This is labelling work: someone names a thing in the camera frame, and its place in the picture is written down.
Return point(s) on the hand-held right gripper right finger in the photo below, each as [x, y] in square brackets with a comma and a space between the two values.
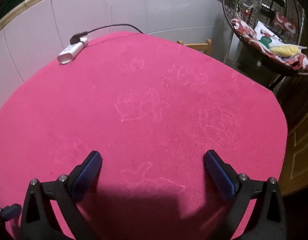
[220, 176]

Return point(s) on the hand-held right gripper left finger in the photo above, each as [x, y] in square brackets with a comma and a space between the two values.
[87, 173]

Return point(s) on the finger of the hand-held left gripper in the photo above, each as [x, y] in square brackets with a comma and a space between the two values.
[11, 211]

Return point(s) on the wooden door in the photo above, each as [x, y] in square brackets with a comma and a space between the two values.
[299, 155]

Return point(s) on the pink tablecloth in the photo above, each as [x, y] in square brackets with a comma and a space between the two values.
[144, 92]

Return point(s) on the white power strip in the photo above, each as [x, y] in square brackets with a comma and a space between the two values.
[69, 53]

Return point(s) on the wooden chair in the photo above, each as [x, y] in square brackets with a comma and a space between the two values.
[196, 47]

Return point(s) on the yellow plush item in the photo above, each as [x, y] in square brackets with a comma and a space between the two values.
[285, 50]

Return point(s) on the white printed pillow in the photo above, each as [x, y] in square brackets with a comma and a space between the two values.
[265, 36]

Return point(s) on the red patterned seat cushion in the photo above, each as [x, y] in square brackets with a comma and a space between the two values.
[244, 30]

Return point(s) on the hanging wicker chair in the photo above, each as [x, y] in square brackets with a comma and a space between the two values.
[229, 5]

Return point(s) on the bamboo rail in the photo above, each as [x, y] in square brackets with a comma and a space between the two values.
[18, 6]

